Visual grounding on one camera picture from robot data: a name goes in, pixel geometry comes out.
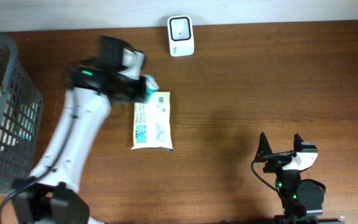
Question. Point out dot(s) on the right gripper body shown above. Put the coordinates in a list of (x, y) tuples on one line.
[(276, 164)]

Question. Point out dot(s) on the teal tissue pack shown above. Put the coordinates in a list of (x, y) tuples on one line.
[(151, 87)]

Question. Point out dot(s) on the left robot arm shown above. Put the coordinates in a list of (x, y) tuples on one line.
[(50, 194)]

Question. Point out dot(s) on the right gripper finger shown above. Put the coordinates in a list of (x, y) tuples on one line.
[(298, 143), (264, 148)]

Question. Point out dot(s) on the white barcode scanner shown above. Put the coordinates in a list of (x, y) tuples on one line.
[(180, 36)]

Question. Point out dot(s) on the yellow snack bag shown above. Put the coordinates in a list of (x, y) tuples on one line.
[(151, 128)]

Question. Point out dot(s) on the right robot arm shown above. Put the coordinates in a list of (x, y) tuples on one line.
[(302, 199)]

